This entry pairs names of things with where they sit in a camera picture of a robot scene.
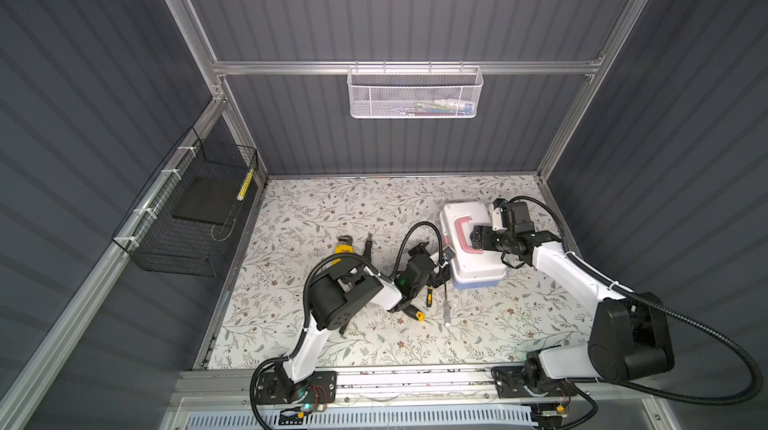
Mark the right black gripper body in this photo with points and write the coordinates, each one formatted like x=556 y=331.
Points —
x=500 y=239

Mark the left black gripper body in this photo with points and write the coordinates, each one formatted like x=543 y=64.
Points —
x=417 y=252

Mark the white blue tool box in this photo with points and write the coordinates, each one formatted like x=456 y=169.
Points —
x=471 y=267

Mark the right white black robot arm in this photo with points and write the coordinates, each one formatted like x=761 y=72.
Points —
x=629 y=339

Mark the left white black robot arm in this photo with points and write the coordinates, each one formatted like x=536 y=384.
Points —
x=337 y=289

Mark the slim yellow black screwdriver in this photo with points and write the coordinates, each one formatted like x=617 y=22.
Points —
x=429 y=296

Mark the stubby black orange screwdriver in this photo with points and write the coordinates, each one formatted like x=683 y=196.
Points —
x=368 y=247

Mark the yellow pipe wrench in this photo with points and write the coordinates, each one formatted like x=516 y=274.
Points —
x=344 y=244

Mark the floral table mat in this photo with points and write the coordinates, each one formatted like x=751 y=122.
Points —
x=298 y=225

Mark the pens in white basket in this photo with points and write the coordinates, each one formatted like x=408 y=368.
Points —
x=437 y=108

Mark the yellow marker pen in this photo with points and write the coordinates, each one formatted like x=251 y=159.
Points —
x=242 y=192

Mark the black pad in basket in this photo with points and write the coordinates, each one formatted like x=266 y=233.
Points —
x=209 y=201

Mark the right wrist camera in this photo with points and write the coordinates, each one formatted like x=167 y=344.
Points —
x=498 y=214

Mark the yellow black handled screwdriver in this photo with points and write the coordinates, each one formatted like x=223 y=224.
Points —
x=414 y=313

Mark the clear handled screwdriver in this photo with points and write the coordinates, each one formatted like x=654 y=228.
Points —
x=446 y=306

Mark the white wire mesh basket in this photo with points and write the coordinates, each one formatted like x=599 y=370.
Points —
x=373 y=92

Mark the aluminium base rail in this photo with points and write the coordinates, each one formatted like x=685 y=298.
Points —
x=371 y=386

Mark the black wire basket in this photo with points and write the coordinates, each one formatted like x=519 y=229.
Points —
x=157 y=242

